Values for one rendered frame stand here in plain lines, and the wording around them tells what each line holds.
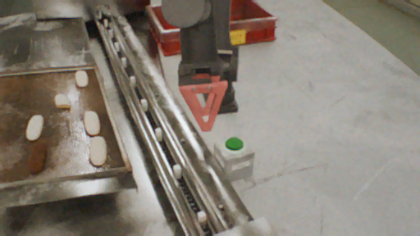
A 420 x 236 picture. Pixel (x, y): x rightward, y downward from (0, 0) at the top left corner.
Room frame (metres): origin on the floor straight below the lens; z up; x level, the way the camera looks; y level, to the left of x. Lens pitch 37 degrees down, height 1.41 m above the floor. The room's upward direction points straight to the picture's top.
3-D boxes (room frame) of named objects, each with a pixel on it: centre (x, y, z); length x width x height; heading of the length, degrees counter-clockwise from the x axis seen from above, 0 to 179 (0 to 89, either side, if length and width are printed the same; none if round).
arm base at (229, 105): (0.86, -0.02, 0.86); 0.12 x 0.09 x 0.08; 12
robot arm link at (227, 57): (0.84, -0.02, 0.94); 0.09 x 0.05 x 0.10; 172
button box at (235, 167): (0.58, -0.04, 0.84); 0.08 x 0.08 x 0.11; 24
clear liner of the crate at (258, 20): (1.38, 0.01, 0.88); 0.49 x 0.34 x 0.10; 109
